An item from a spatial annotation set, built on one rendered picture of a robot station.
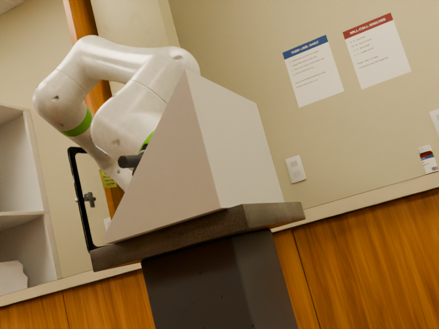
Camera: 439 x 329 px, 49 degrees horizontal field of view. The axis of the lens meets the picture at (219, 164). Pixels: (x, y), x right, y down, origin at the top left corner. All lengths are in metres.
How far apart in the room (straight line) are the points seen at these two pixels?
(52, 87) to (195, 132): 0.69
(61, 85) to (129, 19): 0.86
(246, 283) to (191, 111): 0.31
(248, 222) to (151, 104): 0.39
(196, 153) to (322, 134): 1.45
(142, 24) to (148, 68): 1.08
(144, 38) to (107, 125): 1.12
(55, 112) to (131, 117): 0.42
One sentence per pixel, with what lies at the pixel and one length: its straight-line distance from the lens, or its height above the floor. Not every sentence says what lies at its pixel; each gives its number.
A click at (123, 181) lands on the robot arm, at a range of 1.68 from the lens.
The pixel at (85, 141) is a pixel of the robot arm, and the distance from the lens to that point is 1.55.
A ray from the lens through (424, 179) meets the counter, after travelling 1.38.
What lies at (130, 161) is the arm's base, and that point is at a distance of 0.84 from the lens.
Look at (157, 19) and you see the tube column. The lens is 2.10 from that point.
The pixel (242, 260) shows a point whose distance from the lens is 0.85.
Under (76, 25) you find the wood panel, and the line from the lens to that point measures 2.25.
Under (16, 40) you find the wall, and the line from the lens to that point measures 3.25.
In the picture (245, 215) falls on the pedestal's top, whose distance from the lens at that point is 0.75.
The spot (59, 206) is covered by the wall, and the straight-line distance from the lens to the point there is 2.84.
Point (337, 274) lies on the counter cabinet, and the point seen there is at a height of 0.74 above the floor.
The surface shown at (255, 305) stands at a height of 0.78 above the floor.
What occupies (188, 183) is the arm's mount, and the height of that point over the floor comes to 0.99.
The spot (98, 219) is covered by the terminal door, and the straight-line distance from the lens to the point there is 1.81.
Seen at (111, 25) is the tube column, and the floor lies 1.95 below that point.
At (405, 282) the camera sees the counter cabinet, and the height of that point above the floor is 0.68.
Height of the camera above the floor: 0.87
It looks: 11 degrees up
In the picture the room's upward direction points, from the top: 15 degrees counter-clockwise
